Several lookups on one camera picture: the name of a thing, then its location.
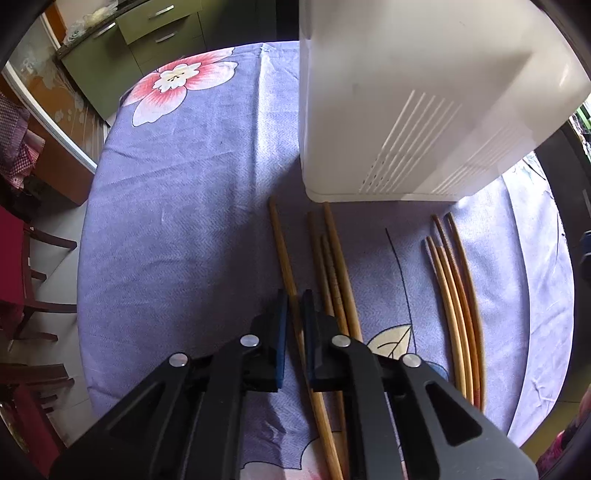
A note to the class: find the dark reddish wooden chopstick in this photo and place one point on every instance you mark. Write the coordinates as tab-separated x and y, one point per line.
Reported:
466	277

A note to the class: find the purple floral tablecloth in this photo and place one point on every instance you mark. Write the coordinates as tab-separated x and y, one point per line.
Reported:
184	207

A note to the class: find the red seat cushion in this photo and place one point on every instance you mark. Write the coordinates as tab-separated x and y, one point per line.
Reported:
11	258

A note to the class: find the dark wooden chair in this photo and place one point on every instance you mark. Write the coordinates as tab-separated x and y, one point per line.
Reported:
46	240
37	374

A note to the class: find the light wooden chopstick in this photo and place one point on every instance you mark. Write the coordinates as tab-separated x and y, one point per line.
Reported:
317	258
333	281
339	263
281	249

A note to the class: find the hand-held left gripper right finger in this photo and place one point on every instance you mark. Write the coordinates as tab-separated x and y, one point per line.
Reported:
308	341

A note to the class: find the plastic bags on counter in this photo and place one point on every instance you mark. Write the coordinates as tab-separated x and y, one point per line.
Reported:
94	16

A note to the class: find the red checked cloth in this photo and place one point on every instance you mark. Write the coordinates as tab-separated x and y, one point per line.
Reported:
18	138

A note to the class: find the light wooden chopsticks group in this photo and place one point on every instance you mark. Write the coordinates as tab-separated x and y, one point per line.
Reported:
463	300

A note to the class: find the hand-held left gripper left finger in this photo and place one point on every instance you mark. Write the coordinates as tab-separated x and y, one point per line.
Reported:
280	341

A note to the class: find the floral glass sliding door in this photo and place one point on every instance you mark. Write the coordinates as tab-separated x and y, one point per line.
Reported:
41	83

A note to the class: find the brown wooden panel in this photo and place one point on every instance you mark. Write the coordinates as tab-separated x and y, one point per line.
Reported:
60	170

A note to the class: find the white plastic utensil container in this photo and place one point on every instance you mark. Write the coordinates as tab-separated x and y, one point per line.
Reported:
392	92

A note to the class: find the green cabinet with drawers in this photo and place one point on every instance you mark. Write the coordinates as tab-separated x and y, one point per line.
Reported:
152	46

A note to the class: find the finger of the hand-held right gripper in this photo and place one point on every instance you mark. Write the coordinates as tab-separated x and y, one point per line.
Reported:
585	244

